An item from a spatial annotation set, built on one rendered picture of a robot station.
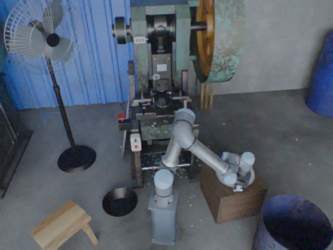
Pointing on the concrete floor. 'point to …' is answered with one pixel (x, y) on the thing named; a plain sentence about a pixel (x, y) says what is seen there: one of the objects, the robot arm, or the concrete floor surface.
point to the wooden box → (241, 210)
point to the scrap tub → (292, 225)
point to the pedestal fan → (80, 156)
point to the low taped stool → (62, 226)
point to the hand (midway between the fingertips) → (233, 189)
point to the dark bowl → (119, 202)
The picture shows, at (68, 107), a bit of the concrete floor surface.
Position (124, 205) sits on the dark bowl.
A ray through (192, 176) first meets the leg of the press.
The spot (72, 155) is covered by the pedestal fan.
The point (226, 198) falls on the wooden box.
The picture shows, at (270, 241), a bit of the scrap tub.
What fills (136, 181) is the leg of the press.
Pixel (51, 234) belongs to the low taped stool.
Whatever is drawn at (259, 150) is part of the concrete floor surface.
